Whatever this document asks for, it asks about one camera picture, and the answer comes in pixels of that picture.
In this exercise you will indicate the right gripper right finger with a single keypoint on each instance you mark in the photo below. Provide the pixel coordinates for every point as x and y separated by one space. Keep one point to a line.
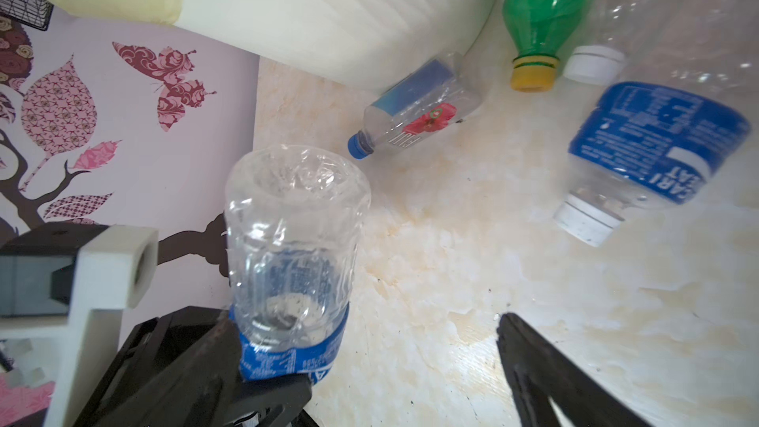
541 377

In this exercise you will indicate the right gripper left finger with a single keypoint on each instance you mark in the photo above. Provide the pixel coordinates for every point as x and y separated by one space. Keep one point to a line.
183 370

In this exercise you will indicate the clear bottle blue label white cap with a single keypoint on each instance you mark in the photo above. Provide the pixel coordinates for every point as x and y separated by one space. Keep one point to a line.
294 220

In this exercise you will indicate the Pocari blue label bottle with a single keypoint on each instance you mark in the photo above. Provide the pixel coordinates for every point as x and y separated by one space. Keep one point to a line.
656 137

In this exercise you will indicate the bottle blue red label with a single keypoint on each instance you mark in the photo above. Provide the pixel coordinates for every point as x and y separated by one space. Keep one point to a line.
433 98

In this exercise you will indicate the green bottle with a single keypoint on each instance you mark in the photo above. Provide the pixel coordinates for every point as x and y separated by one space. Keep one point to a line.
539 29

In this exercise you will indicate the clear unlabelled bottle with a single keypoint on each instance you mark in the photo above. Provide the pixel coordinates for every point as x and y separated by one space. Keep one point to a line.
617 34

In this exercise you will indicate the white ribbed trash bin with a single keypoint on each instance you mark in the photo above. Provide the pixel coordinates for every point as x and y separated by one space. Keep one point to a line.
369 44

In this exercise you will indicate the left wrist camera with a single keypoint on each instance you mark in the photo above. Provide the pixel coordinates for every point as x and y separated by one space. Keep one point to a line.
64 290

